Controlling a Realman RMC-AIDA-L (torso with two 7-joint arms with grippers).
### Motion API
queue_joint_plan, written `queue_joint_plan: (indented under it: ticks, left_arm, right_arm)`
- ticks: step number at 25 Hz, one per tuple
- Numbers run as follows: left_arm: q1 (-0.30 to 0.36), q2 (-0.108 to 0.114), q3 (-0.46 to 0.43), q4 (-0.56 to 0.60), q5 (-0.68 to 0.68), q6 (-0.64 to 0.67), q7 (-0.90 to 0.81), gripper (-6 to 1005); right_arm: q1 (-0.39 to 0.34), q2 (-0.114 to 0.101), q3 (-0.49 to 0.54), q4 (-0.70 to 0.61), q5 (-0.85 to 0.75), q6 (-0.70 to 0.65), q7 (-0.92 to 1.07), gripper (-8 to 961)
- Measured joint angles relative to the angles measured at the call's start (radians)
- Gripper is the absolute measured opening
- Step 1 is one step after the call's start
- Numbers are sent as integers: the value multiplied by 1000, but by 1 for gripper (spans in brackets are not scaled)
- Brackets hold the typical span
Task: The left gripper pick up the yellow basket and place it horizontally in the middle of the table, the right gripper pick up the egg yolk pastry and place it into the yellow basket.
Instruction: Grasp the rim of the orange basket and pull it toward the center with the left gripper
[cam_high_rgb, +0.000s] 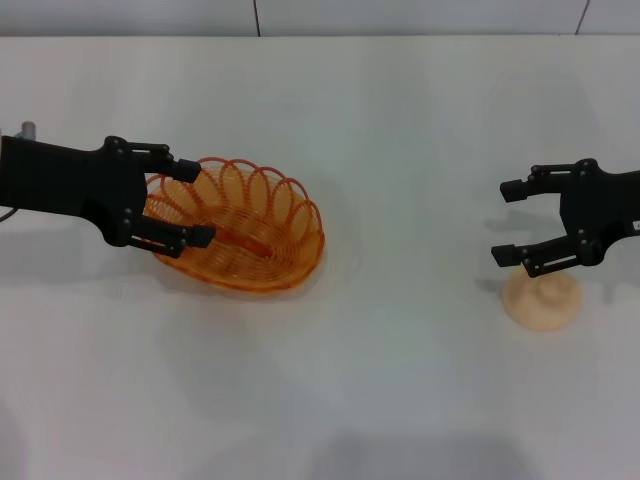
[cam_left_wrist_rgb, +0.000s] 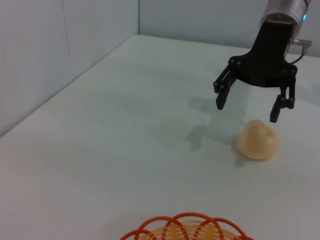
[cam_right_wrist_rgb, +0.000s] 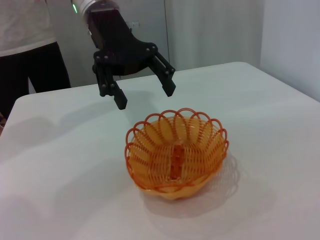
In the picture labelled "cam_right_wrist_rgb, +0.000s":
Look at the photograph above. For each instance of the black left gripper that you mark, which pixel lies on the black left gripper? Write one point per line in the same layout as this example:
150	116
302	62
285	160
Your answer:
117	45

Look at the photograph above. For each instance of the orange plastic woven basket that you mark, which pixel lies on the orange plastic woven basket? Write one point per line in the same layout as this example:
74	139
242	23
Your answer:
175	162

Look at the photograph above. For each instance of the person in white shirt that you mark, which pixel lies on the person in white shirt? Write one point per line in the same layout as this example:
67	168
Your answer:
37	65

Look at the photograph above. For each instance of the white wall socket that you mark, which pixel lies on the white wall socket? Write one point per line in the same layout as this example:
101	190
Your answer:
135	24

